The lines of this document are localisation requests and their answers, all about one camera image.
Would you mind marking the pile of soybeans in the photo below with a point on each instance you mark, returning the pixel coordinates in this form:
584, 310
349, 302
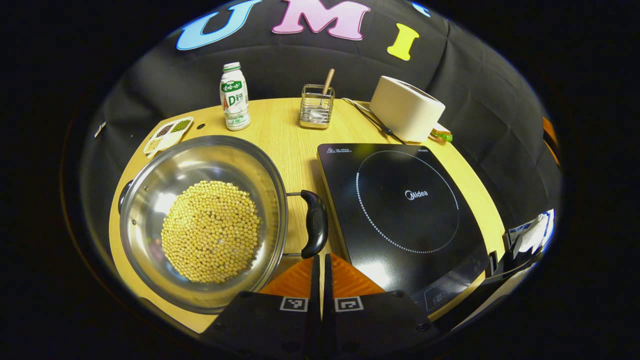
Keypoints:
210, 230

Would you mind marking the small white tag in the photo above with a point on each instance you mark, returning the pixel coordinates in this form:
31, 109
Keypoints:
100, 129

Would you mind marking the white divided bean plate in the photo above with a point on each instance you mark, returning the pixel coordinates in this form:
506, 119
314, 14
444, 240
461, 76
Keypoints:
167, 137

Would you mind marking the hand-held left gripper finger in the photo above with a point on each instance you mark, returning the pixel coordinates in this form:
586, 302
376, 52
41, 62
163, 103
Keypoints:
327, 290
316, 285

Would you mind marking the white toaster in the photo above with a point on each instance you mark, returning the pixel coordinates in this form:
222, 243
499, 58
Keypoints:
405, 110

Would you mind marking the small white green object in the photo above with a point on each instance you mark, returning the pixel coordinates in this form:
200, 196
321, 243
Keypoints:
442, 136

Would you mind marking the white green-label drink bottle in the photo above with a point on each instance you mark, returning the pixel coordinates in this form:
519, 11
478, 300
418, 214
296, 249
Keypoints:
235, 105

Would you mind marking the black backdrop cloth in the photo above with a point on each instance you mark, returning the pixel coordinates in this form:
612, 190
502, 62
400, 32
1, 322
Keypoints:
280, 70

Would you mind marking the black induction cooktop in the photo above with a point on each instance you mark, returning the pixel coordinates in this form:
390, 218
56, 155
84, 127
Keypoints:
400, 225

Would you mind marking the wooden stick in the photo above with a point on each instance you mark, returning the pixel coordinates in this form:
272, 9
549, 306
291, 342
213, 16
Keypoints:
328, 80

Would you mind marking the stainless steel pot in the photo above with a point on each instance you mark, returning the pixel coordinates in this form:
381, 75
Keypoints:
165, 170

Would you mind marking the white and blue object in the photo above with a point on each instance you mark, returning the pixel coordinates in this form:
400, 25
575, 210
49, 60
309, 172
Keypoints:
532, 232

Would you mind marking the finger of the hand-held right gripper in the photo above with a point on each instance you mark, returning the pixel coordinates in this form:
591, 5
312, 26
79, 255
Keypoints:
550, 132

